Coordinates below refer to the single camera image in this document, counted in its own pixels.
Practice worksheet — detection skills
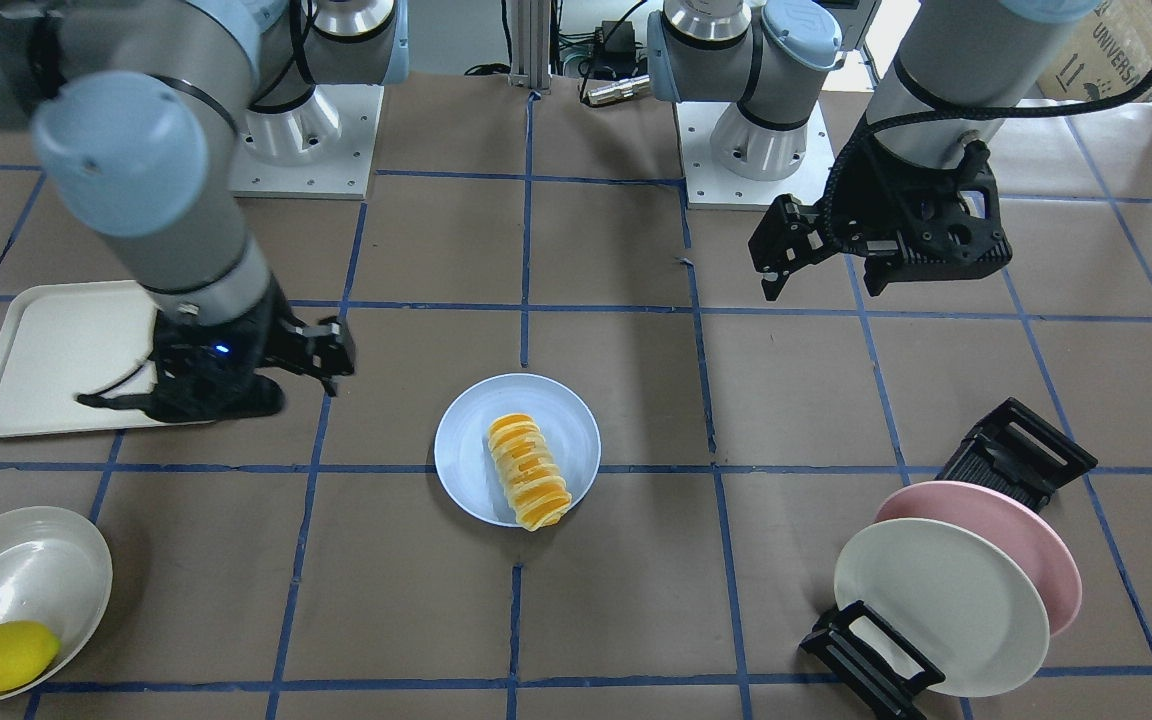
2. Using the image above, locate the black dish rack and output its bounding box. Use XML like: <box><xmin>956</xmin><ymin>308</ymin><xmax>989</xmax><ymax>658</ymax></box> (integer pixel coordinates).
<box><xmin>799</xmin><ymin>397</ymin><xmax>1097</xmax><ymax>719</ymax></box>

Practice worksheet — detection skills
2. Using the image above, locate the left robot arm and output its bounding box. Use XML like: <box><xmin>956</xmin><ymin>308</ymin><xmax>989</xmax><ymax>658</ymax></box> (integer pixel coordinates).
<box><xmin>646</xmin><ymin>1</ymin><xmax>1093</xmax><ymax>301</ymax></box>

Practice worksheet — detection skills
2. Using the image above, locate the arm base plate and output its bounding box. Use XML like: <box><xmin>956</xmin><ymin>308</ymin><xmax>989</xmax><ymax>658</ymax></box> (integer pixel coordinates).
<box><xmin>229</xmin><ymin>85</ymin><xmax>385</xmax><ymax>200</ymax></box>
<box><xmin>675</xmin><ymin>103</ymin><xmax>835</xmax><ymax>211</ymax></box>

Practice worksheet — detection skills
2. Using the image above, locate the yellow lemon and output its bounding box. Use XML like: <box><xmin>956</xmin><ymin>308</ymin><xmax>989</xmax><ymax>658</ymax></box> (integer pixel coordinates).
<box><xmin>0</xmin><ymin>620</ymin><xmax>61</xmax><ymax>694</ymax></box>

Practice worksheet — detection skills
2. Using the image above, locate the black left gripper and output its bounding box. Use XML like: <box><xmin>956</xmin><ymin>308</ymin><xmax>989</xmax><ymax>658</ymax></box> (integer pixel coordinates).
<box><xmin>748</xmin><ymin>141</ymin><xmax>1011</xmax><ymax>302</ymax></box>

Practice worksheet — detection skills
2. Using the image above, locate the cream plate in rack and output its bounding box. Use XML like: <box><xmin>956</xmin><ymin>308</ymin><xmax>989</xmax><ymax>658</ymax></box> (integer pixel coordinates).
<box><xmin>833</xmin><ymin>518</ymin><xmax>1049</xmax><ymax>698</ymax></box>

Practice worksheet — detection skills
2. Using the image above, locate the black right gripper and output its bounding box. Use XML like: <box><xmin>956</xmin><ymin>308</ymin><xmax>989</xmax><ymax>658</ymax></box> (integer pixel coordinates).
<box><xmin>76</xmin><ymin>285</ymin><xmax>356</xmax><ymax>424</ymax></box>

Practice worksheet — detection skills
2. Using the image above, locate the cream rectangular tray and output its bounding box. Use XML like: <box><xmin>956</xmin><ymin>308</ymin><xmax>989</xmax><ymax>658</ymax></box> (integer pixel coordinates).
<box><xmin>0</xmin><ymin>281</ymin><xmax>217</xmax><ymax>439</ymax></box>

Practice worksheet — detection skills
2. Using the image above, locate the pink plate in rack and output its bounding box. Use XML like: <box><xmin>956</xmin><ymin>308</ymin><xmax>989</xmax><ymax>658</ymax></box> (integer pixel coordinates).
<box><xmin>874</xmin><ymin>480</ymin><xmax>1084</xmax><ymax>635</ymax></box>

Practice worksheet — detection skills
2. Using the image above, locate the cream round plate with lemon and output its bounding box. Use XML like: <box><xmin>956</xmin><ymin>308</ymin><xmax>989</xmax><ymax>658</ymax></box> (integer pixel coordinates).
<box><xmin>0</xmin><ymin>506</ymin><xmax>113</xmax><ymax>700</ymax></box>

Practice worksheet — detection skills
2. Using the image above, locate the aluminium frame post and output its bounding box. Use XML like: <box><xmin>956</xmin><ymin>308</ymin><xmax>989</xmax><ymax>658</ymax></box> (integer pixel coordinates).
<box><xmin>506</xmin><ymin>1</ymin><xmax>556</xmax><ymax>94</ymax></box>

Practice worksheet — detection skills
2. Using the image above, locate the sliced yellow bread loaf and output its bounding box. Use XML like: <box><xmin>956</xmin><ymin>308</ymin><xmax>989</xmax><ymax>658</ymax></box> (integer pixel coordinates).
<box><xmin>486</xmin><ymin>414</ymin><xmax>573</xmax><ymax>530</ymax></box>

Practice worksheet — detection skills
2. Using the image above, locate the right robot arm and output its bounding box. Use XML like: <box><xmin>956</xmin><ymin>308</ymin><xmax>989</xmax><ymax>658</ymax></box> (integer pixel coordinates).
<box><xmin>0</xmin><ymin>1</ymin><xmax>408</xmax><ymax>424</ymax></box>

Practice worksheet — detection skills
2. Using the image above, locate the light blue plate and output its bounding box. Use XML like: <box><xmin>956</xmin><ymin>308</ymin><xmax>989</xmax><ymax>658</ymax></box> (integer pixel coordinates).
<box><xmin>433</xmin><ymin>373</ymin><xmax>602</xmax><ymax>530</ymax></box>

